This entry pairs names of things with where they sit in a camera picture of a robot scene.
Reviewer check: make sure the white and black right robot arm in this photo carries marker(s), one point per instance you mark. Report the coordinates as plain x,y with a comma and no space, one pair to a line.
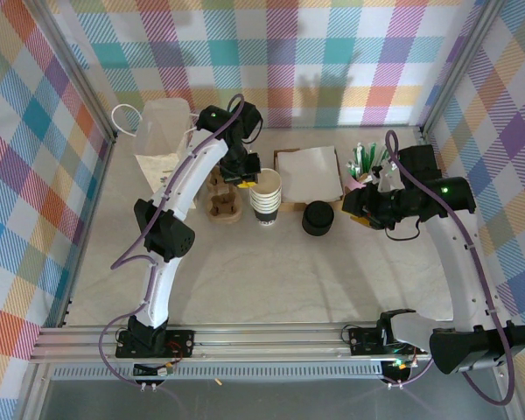
455,271

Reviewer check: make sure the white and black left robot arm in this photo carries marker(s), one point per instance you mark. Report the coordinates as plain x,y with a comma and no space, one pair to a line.
188,179

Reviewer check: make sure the wooden coffee stirrer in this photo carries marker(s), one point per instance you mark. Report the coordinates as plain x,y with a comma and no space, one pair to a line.
366,177

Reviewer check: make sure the stack of cardboard cup carriers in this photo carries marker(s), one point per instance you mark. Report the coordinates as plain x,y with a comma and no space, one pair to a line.
223,210

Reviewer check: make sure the stack of paper cups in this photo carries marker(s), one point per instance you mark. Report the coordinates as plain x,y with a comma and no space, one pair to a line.
266,210

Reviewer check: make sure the short white wrapped straw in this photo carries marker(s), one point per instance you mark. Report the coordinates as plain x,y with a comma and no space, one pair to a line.
352,168

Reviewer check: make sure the stack of black cup lids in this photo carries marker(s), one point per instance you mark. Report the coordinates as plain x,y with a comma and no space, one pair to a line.
318,219

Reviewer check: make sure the small circuit board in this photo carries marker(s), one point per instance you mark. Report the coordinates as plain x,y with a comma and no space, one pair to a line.
155,372
400,366

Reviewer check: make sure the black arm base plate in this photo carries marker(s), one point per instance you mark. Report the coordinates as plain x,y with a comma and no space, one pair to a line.
181,343
363,341

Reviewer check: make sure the aluminium frame post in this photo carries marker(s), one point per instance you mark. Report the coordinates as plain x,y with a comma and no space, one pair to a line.
458,65
77,65

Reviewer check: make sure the aluminium frame side rail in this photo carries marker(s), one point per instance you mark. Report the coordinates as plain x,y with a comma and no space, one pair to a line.
89,227

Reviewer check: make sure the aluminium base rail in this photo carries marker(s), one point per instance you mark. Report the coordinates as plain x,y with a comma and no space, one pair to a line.
267,345

